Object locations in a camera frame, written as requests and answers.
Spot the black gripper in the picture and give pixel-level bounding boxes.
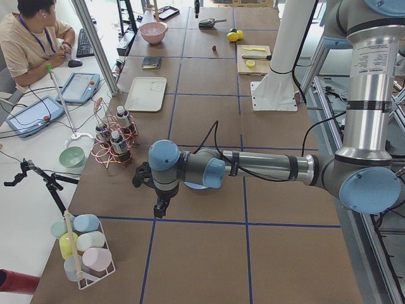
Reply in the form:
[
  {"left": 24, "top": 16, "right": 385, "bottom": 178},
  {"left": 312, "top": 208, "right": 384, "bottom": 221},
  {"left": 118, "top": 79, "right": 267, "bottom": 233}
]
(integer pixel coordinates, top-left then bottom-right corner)
[{"left": 132, "top": 162, "right": 171, "bottom": 218}]

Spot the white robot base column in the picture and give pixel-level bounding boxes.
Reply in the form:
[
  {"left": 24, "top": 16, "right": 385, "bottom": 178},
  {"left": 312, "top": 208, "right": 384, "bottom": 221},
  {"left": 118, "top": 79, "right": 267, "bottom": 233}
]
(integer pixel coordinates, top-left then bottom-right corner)
[{"left": 251, "top": 0, "right": 318, "bottom": 111}]

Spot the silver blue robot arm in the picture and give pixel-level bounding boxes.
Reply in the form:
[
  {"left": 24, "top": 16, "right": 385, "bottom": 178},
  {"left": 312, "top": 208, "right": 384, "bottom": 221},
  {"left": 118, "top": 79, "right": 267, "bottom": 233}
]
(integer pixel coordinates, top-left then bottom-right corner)
[{"left": 132, "top": 1, "right": 404, "bottom": 218}]

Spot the light blue round plate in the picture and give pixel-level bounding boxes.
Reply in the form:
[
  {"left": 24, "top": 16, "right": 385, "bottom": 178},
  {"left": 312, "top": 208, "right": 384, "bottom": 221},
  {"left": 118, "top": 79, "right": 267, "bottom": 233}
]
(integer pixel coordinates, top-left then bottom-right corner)
[{"left": 184, "top": 182, "right": 208, "bottom": 190}]

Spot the dark drink bottle white cap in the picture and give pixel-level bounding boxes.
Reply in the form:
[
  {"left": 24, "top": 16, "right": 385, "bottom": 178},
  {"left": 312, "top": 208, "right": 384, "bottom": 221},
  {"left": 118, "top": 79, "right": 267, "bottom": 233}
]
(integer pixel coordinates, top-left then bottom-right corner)
[{"left": 111, "top": 130, "right": 128, "bottom": 162}]

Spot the green bowl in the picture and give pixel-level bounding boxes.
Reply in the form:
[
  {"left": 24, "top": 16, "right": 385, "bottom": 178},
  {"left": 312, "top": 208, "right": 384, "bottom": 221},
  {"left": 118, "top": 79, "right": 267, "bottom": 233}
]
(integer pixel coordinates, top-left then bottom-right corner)
[{"left": 59, "top": 146, "right": 85, "bottom": 168}]

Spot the silver stand with green tip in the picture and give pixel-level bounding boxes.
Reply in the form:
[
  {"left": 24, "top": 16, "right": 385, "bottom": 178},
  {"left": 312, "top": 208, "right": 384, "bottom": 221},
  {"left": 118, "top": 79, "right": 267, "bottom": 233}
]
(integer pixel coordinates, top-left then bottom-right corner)
[{"left": 46, "top": 63, "right": 95, "bottom": 148}]

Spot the cream bear serving tray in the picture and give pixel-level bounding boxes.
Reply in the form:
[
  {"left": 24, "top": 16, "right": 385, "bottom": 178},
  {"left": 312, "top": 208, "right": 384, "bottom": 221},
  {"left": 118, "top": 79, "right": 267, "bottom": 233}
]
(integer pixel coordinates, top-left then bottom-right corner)
[{"left": 124, "top": 77, "right": 167, "bottom": 112}]

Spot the white plastic cup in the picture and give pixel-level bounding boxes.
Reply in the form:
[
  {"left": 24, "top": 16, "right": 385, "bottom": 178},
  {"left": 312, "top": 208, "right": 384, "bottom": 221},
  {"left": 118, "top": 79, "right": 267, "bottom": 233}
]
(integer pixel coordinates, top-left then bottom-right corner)
[{"left": 76, "top": 231, "right": 105, "bottom": 251}]

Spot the pink plastic cup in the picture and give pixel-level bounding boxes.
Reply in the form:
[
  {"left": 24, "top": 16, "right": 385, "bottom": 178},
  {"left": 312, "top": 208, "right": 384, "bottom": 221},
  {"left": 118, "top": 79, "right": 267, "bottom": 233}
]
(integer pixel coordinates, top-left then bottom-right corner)
[{"left": 82, "top": 248, "right": 112, "bottom": 272}]

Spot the mint green plastic cup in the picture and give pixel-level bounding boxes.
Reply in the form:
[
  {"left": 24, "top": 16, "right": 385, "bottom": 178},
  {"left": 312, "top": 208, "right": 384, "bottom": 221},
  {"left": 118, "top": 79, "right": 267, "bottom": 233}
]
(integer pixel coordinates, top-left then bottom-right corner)
[{"left": 50, "top": 220, "right": 67, "bottom": 239}]

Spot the yellow plastic cup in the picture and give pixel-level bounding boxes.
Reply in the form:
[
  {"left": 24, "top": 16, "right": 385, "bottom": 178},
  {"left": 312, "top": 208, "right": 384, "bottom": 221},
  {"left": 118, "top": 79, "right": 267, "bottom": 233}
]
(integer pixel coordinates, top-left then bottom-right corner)
[{"left": 59, "top": 233, "right": 73, "bottom": 260}]

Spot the grey yellow sponge cloth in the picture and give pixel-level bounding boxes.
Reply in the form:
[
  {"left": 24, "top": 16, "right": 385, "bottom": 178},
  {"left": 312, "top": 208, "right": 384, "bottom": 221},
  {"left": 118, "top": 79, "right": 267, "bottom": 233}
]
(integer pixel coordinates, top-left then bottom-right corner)
[{"left": 142, "top": 56, "right": 162, "bottom": 70}]

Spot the blue teach pendant tablet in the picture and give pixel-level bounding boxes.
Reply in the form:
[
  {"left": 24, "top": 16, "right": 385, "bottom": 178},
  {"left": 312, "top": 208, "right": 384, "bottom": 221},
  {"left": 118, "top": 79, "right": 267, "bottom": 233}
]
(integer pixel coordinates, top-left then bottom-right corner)
[{"left": 6, "top": 96, "right": 65, "bottom": 137}]

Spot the pale blue plastic cup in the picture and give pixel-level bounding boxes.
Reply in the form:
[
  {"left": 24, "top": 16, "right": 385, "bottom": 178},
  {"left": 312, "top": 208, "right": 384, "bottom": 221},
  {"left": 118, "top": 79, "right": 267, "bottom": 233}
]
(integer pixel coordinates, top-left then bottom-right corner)
[{"left": 63, "top": 255, "right": 78, "bottom": 282}]

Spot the black computer mouse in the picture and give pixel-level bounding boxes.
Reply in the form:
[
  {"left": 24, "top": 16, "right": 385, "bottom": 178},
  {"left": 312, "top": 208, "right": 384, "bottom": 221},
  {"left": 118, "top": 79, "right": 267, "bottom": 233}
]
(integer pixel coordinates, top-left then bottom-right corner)
[{"left": 68, "top": 59, "right": 83, "bottom": 68}]

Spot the black keyboard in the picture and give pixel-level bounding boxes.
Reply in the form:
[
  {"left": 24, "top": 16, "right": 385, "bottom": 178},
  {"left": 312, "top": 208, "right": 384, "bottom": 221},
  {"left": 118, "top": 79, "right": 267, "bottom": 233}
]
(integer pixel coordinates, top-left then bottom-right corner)
[{"left": 76, "top": 28, "right": 94, "bottom": 58}]

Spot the pink bowl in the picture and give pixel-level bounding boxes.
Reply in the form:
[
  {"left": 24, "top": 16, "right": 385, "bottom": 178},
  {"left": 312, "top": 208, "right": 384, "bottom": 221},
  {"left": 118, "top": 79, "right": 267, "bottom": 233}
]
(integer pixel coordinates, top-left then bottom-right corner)
[{"left": 139, "top": 22, "right": 168, "bottom": 44}]

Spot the wooden cutting board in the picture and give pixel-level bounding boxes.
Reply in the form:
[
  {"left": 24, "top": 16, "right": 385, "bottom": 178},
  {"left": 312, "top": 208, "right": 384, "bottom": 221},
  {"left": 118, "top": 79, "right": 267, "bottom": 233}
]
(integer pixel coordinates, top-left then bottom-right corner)
[{"left": 237, "top": 45, "right": 271, "bottom": 75}]

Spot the half lemon slice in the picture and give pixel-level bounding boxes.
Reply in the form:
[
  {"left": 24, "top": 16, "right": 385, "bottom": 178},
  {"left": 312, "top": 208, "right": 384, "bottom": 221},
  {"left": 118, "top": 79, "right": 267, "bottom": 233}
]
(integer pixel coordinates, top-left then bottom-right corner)
[{"left": 246, "top": 60, "right": 256, "bottom": 68}]

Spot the steel cylinder tool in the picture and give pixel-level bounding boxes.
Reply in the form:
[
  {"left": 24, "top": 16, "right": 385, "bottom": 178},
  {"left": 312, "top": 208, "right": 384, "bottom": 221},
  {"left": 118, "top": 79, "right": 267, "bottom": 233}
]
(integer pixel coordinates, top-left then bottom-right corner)
[{"left": 242, "top": 55, "right": 272, "bottom": 61}]

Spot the yellow lemon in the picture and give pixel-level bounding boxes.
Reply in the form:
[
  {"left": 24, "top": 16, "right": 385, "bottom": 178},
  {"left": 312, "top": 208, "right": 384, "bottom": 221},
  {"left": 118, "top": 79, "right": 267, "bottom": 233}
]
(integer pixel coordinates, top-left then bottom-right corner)
[
  {"left": 237, "top": 30, "right": 244, "bottom": 40},
  {"left": 227, "top": 32, "right": 239, "bottom": 42}
]

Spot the grey metal scoop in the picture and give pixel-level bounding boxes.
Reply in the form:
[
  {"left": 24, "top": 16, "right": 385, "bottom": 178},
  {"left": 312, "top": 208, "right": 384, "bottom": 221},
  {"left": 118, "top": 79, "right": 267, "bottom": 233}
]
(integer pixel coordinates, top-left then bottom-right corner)
[{"left": 198, "top": 18, "right": 227, "bottom": 29}]

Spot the red cylinder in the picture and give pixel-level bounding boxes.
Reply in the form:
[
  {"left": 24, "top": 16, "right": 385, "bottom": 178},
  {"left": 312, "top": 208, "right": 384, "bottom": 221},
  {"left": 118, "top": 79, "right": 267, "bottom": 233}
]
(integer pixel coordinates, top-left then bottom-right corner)
[{"left": 1, "top": 269, "right": 41, "bottom": 295}]

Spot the yellow plastic knife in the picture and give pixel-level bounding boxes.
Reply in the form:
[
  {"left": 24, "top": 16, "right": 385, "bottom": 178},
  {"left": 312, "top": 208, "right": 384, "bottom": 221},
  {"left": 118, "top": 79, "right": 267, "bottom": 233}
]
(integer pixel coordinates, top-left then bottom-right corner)
[{"left": 241, "top": 47, "right": 266, "bottom": 52}]

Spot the person in beige shirt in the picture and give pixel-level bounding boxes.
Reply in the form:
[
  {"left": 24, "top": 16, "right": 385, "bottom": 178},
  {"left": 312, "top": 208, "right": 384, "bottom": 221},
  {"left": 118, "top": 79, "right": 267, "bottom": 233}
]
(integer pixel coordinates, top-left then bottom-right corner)
[{"left": 1, "top": 0, "right": 75, "bottom": 92}]

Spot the copper wire bottle rack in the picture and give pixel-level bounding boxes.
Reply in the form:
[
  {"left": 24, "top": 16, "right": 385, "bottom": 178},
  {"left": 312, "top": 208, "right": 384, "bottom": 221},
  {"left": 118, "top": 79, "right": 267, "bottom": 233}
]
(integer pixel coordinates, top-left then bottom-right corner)
[{"left": 90, "top": 98, "right": 139, "bottom": 168}]

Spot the wooden basket handle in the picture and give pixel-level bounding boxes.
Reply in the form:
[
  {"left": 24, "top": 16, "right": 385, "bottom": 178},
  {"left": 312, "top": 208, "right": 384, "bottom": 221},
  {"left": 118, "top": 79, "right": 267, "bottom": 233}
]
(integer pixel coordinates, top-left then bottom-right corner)
[{"left": 64, "top": 210, "right": 84, "bottom": 281}]

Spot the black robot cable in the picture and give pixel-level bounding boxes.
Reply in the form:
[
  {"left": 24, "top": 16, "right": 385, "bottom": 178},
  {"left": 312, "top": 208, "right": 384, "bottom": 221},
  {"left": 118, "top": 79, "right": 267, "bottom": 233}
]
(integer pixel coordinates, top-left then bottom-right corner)
[{"left": 192, "top": 110, "right": 349, "bottom": 183}]

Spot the black camera tripod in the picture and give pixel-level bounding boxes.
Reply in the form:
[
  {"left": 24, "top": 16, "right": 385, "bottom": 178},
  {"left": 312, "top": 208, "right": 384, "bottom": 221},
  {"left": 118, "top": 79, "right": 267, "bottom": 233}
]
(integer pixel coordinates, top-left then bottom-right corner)
[{"left": 3, "top": 159, "right": 78, "bottom": 215}]

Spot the white wire cup basket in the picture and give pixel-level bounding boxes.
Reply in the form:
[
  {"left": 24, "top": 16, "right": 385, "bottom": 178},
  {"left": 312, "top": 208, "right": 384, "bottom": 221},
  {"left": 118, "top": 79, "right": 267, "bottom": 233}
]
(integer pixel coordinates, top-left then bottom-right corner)
[{"left": 70, "top": 214, "right": 116, "bottom": 290}]

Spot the aluminium frame post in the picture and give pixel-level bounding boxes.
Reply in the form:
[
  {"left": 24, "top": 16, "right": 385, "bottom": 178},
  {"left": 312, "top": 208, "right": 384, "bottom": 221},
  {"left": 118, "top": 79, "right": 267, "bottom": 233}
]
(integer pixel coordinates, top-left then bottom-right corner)
[{"left": 72, "top": 0, "right": 119, "bottom": 96}]

